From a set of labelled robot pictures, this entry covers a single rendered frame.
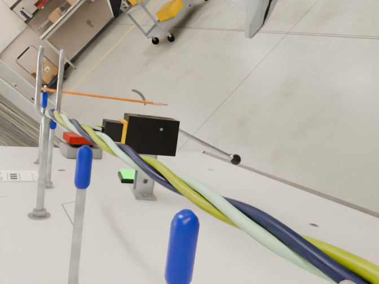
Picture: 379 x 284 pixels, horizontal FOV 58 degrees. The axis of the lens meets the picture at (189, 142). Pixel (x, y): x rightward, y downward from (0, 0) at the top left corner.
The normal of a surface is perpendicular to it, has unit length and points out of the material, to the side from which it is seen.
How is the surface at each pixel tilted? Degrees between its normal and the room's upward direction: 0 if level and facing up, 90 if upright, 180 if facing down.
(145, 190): 79
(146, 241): 54
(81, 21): 90
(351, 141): 0
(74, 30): 90
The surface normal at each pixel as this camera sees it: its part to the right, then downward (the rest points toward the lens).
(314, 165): -0.61, -0.61
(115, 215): 0.13, -0.98
